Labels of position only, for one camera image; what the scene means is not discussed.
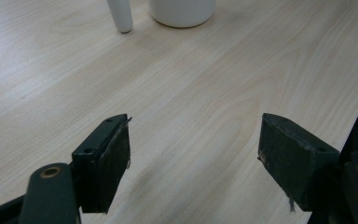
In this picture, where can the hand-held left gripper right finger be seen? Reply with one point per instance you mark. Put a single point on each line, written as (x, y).
(295, 158)

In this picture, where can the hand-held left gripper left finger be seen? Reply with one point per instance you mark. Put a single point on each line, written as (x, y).
(105, 161)

